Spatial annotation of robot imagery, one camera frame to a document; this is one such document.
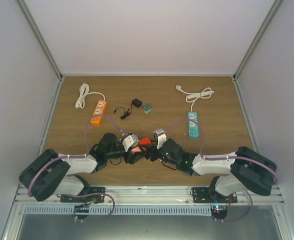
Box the red cube socket adapter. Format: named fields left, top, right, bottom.
left=138, top=137, right=152, bottom=146

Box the pink plug adapter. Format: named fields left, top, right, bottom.
left=130, top=146, right=142, bottom=154

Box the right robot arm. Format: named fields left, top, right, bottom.
left=147, top=138, right=277, bottom=203

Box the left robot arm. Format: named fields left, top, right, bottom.
left=19, top=133, right=152, bottom=202

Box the green plug adapter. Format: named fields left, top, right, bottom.
left=143, top=104, right=152, bottom=114

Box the orange power strip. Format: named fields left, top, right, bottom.
left=90, top=100, right=107, bottom=126

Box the black power adapter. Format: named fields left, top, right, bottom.
left=132, top=98, right=142, bottom=108

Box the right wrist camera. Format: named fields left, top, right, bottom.
left=153, top=128, right=167, bottom=150

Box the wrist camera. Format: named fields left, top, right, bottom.
left=122, top=134, right=139, bottom=152
left=153, top=128, right=167, bottom=150

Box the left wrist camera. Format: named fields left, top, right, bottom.
left=122, top=134, right=139, bottom=152

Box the black adapter cable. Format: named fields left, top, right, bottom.
left=113, top=106, right=134, bottom=120

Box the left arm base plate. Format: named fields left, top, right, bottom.
left=60, top=186, right=106, bottom=204

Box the aluminium front rail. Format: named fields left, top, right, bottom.
left=14, top=184, right=284, bottom=205

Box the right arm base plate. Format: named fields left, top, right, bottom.
left=190, top=186, right=238, bottom=204

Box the white cord of orange strip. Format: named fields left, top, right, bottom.
left=75, top=83, right=106, bottom=109

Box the white cord of teal strip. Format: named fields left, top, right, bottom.
left=175, top=84, right=215, bottom=112

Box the grey slotted cable duct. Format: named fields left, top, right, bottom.
left=24, top=204, right=211, bottom=217

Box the left aluminium frame post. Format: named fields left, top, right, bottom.
left=15, top=0, right=64, bottom=81

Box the aluminium frame post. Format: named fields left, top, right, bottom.
left=231, top=0, right=284, bottom=81
left=15, top=0, right=64, bottom=81

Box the right aluminium frame post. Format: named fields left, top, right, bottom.
left=231, top=0, right=284, bottom=81

